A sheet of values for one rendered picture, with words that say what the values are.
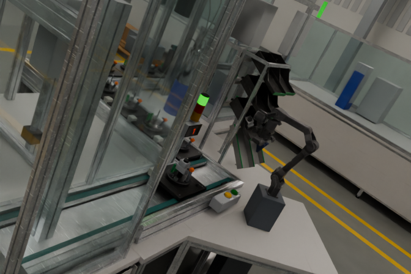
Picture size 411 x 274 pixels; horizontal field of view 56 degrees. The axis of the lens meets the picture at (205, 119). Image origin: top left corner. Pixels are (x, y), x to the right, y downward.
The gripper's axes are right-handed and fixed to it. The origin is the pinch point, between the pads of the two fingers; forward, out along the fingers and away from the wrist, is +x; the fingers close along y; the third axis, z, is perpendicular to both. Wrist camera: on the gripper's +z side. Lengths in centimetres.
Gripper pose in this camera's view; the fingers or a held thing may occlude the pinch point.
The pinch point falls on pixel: (259, 147)
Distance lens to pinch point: 217.1
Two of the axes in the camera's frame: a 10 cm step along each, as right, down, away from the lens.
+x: -3.9, 8.5, 3.4
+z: -7.3, -5.1, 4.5
